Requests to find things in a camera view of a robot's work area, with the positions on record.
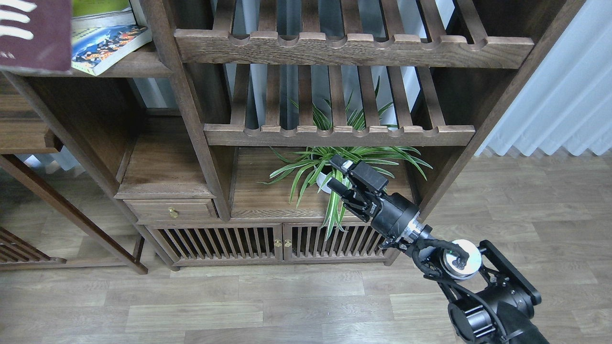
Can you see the green spider plant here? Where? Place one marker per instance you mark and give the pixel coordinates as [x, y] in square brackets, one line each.
[312, 161]

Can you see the white curtain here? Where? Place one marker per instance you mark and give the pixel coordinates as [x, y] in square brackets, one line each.
[567, 103]

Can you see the yellow green book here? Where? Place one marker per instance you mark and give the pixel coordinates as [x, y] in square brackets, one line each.
[101, 13]

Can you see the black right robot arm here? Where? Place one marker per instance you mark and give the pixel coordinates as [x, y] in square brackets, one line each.
[489, 300]

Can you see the white plant pot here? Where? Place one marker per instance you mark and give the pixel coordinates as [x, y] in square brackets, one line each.
[325, 184]

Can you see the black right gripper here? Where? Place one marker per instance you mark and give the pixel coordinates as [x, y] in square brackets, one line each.
[393, 216]

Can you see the dark wooden bookshelf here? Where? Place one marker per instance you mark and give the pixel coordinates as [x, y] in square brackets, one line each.
[188, 121]

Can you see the brass drawer knob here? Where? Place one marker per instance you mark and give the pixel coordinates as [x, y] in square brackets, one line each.
[173, 213]

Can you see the book with mountain cover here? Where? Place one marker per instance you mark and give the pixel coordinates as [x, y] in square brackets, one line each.
[95, 50]

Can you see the maroon book white characters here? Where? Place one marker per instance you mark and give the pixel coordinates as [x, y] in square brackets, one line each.
[35, 36]

